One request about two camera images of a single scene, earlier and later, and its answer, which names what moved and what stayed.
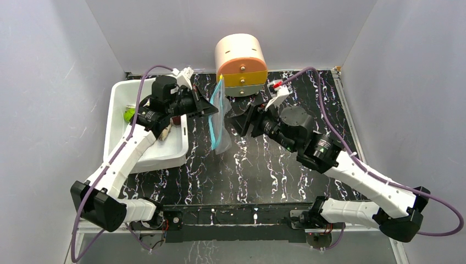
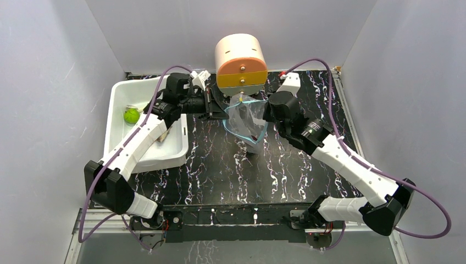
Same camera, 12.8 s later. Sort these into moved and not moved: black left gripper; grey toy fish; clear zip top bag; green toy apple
Moved: clear zip top bag
Not moved: black left gripper; green toy apple; grey toy fish
